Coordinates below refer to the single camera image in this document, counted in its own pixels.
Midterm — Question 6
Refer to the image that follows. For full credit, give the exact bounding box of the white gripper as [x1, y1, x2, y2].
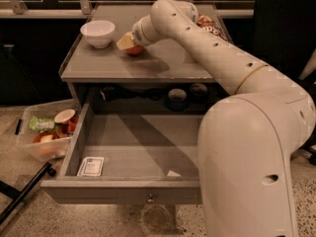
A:
[117, 16, 163, 50]

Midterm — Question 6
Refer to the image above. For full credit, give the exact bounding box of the red apple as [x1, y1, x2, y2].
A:
[126, 45, 143, 55]

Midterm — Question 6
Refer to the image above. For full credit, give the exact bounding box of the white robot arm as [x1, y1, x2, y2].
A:
[117, 0, 315, 237]

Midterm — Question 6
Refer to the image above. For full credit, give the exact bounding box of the grey cabinet with glass top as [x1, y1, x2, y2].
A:
[58, 3, 235, 116]

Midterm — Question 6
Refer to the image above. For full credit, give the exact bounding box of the open grey top drawer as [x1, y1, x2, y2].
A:
[41, 104, 201, 204]

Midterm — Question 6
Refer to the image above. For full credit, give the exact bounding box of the white card in drawer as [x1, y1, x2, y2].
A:
[77, 157, 104, 177]

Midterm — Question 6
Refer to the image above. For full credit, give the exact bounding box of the small metal drawer knob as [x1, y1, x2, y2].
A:
[146, 194, 156, 204]

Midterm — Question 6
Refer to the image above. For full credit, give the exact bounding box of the white ceramic bowl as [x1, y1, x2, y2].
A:
[80, 20, 116, 48]

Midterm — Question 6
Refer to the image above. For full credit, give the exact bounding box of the dark blue round container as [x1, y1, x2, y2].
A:
[164, 88, 189, 112]

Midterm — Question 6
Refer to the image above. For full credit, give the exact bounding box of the brown yellow chip bag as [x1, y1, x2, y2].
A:
[197, 15, 227, 40]

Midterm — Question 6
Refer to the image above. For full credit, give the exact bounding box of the dark round can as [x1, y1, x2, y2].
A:
[190, 83, 208, 103]

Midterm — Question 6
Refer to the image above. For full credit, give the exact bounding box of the tan round lid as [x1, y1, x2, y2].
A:
[54, 109, 75, 123]

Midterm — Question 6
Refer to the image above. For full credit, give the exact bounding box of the clear plastic storage bin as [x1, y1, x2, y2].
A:
[16, 100, 76, 162]

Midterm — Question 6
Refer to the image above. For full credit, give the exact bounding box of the green snack bag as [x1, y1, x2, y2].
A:
[29, 116, 55, 131]

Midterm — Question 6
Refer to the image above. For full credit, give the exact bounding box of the small white paper scrap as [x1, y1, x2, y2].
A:
[167, 170, 181, 177]

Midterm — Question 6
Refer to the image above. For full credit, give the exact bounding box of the black office chair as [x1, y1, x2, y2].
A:
[249, 0, 316, 166]

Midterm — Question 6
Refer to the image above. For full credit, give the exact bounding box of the black metal stand leg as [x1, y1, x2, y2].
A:
[0, 162, 56, 224]

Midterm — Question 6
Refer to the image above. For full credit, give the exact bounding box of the black cable bundle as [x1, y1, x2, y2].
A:
[98, 84, 166, 103]

